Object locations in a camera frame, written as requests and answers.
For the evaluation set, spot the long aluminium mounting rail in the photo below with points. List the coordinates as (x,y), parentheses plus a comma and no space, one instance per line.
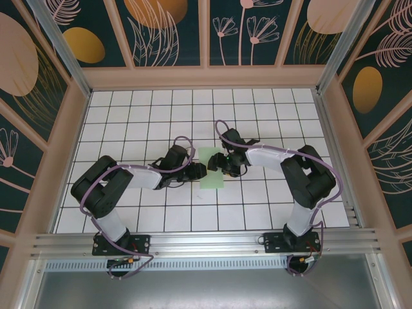
(206,243)

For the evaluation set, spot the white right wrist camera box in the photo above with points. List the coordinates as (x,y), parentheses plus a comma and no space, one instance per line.
(229,149)

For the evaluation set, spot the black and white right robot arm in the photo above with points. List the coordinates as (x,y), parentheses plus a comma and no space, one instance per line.
(309,180)

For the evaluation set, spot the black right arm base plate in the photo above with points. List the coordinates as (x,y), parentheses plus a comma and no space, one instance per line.
(273,243)

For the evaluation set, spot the aluminium side rail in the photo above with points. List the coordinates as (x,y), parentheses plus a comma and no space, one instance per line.
(326,122)

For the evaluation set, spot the light green paper sheet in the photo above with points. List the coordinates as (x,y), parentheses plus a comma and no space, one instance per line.
(210,181)

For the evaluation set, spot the grey metal panel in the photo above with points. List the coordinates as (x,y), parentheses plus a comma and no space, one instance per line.
(206,289)

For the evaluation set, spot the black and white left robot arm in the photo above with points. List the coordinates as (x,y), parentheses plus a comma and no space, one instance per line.
(96,190)

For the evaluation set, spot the aluminium corner post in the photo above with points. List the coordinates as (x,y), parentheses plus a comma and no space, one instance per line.
(341,48)
(64,54)

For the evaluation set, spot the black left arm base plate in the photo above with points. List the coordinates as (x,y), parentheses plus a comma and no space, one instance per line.
(141,244)

